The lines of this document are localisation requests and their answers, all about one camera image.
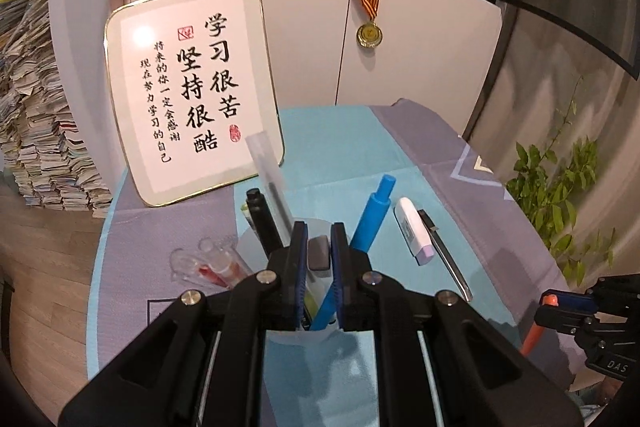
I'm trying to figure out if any black marker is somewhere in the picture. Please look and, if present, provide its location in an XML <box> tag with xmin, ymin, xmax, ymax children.
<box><xmin>245</xmin><ymin>188</ymin><xmax>286</xmax><ymax>258</ymax></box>

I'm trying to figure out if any clear plastic tool with red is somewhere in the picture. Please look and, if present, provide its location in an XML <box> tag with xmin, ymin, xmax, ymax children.
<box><xmin>169</xmin><ymin>234</ymin><xmax>253</xmax><ymax>290</ymax></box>

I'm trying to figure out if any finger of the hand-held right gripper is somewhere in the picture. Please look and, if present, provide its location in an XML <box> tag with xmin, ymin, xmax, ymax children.
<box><xmin>542</xmin><ymin>288</ymin><xmax>601</xmax><ymax>315</ymax></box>
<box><xmin>534</xmin><ymin>304</ymin><xmax>598</xmax><ymax>338</ymax></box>

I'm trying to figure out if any clear translucent pen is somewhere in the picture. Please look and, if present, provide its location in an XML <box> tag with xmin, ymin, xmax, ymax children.
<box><xmin>245</xmin><ymin>133</ymin><xmax>296</xmax><ymax>248</ymax></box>

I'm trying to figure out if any orange pen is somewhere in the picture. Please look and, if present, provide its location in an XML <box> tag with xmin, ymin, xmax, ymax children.
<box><xmin>520</xmin><ymin>294</ymin><xmax>558</xmax><ymax>358</ymax></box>

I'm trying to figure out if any black silver pen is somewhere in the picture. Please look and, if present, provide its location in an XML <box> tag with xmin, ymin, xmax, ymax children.
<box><xmin>416</xmin><ymin>208</ymin><xmax>473</xmax><ymax>303</ymax></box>

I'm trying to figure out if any tall stack of papers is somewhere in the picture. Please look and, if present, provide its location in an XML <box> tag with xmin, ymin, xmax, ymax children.
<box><xmin>0</xmin><ymin>0</ymin><xmax>113</xmax><ymax>215</ymax></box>

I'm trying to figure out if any frosted plastic pen cup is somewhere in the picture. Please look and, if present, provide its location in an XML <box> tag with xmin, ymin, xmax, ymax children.
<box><xmin>235</xmin><ymin>218</ymin><xmax>381</xmax><ymax>345</ymax></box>

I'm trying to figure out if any framed calligraphy sign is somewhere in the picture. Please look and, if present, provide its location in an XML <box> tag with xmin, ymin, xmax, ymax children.
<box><xmin>104</xmin><ymin>0</ymin><xmax>286</xmax><ymax>208</ymax></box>

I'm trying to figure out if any blue pen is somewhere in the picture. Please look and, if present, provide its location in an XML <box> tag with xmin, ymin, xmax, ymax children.
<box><xmin>307</xmin><ymin>174</ymin><xmax>397</xmax><ymax>332</ymax></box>

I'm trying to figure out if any white and lilac highlighter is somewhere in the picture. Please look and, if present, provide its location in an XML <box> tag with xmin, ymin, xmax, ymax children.
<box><xmin>394</xmin><ymin>197</ymin><xmax>435</xmax><ymax>265</ymax></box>

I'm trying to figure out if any gold medal with ribbon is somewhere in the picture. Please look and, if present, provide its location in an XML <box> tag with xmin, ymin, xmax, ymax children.
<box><xmin>350</xmin><ymin>0</ymin><xmax>388</xmax><ymax>48</ymax></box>

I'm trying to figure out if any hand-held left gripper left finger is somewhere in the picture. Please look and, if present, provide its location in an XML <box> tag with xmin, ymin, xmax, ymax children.
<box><xmin>59</xmin><ymin>221</ymin><xmax>310</xmax><ymax>427</ymax></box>

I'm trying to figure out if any white cabinet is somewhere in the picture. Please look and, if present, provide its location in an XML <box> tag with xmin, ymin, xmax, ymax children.
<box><xmin>47</xmin><ymin>0</ymin><xmax>506</xmax><ymax>142</ymax></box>

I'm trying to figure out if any teal and grey tablecloth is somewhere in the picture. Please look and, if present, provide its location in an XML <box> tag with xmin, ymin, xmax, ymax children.
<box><xmin>85</xmin><ymin>99</ymin><xmax>576</xmax><ymax>427</ymax></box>

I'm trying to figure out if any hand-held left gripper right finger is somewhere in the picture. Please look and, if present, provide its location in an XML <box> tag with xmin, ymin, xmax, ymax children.
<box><xmin>331</xmin><ymin>222</ymin><xmax>583</xmax><ymax>427</ymax></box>

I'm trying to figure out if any green leafy plant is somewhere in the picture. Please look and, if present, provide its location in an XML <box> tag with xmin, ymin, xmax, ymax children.
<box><xmin>505</xmin><ymin>77</ymin><xmax>618</xmax><ymax>288</ymax></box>

